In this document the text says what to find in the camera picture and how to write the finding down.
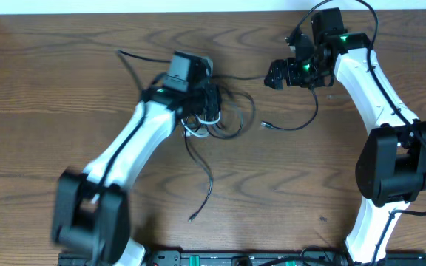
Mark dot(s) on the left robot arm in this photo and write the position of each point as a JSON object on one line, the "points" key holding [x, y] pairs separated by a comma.
{"points": [[91, 213]]}

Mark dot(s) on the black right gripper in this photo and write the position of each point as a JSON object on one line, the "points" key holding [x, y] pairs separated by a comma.
{"points": [[276, 69]]}

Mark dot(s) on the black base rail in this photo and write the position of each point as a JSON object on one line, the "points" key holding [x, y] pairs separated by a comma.
{"points": [[309, 256]]}

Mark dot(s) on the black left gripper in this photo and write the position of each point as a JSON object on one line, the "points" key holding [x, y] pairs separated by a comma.
{"points": [[216, 97]]}

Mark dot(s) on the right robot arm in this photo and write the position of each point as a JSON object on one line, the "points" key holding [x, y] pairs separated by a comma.
{"points": [[391, 169]]}

